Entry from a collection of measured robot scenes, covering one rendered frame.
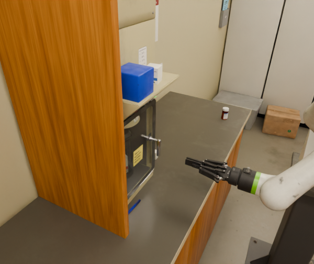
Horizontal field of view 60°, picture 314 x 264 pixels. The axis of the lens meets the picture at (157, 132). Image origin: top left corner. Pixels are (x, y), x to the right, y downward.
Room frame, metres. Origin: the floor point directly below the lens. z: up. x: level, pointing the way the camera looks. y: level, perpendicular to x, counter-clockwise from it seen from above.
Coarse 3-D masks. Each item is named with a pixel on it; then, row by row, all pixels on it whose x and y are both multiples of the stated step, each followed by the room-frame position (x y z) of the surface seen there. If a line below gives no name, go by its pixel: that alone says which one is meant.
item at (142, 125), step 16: (144, 112) 1.01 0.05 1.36; (128, 128) 0.90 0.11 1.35; (144, 128) 1.01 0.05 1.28; (128, 144) 0.89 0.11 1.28; (144, 144) 1.01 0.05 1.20; (128, 160) 0.89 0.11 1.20; (144, 160) 1.01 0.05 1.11; (128, 176) 0.89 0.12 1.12; (144, 176) 1.01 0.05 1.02; (128, 192) 0.88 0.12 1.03
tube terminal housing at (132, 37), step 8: (136, 24) 0.99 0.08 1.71; (144, 24) 1.03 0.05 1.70; (152, 24) 1.09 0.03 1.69; (120, 32) 0.90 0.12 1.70; (128, 32) 0.94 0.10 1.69; (136, 32) 0.98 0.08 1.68; (144, 32) 1.03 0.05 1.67; (152, 32) 1.09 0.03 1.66; (120, 40) 0.90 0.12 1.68; (128, 40) 0.94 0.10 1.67; (136, 40) 0.98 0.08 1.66; (144, 40) 1.03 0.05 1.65; (152, 40) 1.09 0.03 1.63; (120, 48) 0.90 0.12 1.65; (128, 48) 0.94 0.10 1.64; (136, 48) 0.98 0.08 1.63; (152, 48) 1.09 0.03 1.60; (120, 56) 0.89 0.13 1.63; (128, 56) 0.93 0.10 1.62; (136, 56) 0.98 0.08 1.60; (152, 56) 1.09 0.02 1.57; (144, 184) 1.03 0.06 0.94; (136, 192) 0.96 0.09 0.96; (128, 200) 0.90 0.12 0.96
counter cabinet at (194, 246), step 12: (216, 192) 1.32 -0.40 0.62; (228, 192) 1.84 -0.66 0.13; (216, 204) 1.40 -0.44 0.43; (204, 216) 1.11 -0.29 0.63; (216, 216) 1.48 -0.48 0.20; (192, 228) 0.91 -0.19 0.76; (204, 228) 1.16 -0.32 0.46; (192, 240) 0.94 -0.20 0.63; (204, 240) 1.22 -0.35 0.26; (180, 252) 0.78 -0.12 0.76; (192, 252) 0.97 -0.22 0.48
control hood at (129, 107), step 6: (162, 72) 1.08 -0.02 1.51; (162, 78) 1.01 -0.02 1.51; (168, 78) 1.01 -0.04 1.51; (174, 78) 1.01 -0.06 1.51; (156, 84) 0.95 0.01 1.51; (162, 84) 0.95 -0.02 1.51; (168, 84) 0.96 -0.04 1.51; (156, 90) 0.89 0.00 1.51; (162, 90) 0.92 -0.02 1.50; (150, 96) 0.84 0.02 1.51; (126, 102) 0.80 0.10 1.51; (132, 102) 0.79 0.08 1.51; (144, 102) 0.80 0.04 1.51; (126, 108) 0.79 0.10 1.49; (132, 108) 0.78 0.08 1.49; (138, 108) 0.78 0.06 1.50; (126, 114) 0.79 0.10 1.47
